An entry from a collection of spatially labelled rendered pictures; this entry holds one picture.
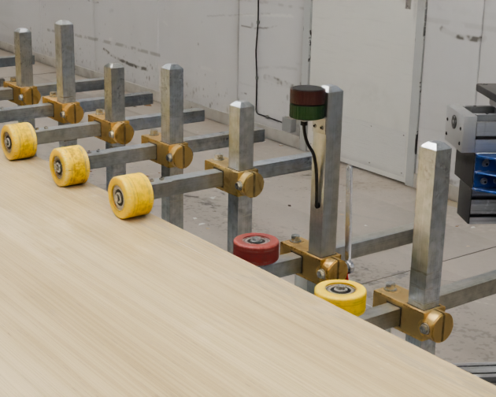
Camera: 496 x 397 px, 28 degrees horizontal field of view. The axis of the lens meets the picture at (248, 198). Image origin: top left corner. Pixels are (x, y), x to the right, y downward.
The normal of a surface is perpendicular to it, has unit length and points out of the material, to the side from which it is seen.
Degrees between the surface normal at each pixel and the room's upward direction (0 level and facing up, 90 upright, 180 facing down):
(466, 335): 0
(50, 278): 0
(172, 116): 90
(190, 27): 90
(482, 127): 90
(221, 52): 90
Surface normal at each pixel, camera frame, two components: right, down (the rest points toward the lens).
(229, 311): 0.02, -0.96
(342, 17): -0.81, 0.16
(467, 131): 0.11, 0.29
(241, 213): 0.59, 0.25
